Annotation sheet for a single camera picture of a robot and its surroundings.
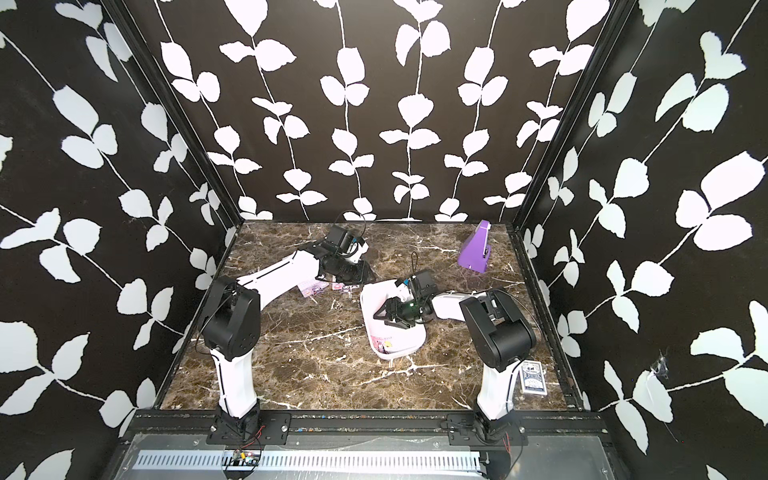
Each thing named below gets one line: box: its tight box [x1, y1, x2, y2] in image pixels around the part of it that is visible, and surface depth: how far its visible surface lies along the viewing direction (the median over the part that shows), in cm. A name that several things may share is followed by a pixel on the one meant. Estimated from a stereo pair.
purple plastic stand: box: [458, 220, 492, 273], surface depth 103 cm
